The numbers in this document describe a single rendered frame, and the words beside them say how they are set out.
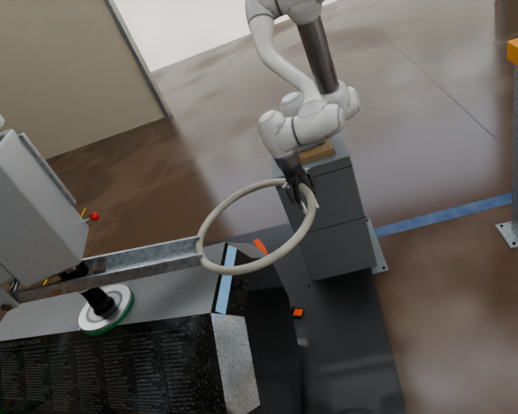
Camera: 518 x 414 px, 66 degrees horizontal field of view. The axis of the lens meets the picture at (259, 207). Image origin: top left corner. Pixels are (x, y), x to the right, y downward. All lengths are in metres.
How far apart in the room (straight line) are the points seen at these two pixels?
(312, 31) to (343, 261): 1.31
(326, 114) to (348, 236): 1.09
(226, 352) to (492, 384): 1.17
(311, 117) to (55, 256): 0.92
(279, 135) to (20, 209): 0.81
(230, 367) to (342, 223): 1.12
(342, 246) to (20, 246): 1.62
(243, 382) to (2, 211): 0.91
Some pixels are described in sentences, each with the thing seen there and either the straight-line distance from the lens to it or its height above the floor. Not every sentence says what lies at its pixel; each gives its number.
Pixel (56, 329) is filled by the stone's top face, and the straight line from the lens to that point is 1.79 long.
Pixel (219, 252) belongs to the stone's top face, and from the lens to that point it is 1.58.
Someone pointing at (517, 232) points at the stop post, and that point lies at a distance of 2.58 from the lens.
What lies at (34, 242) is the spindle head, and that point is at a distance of 1.37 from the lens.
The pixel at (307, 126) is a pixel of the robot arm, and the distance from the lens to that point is 1.34.
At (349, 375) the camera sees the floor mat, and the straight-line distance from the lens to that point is 2.10.
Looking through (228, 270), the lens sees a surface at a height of 0.97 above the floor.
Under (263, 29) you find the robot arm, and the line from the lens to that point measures 1.60.
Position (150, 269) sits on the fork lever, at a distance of 1.46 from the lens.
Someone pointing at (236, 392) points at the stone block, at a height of 0.66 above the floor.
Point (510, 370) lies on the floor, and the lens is 2.11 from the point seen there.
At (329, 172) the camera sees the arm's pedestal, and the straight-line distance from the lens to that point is 2.02.
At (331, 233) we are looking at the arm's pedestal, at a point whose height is 0.35.
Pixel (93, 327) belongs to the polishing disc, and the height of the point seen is 0.90.
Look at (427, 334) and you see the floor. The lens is 2.19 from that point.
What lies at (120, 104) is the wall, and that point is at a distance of 6.60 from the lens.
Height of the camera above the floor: 1.81
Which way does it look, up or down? 33 degrees down
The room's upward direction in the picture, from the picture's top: 24 degrees counter-clockwise
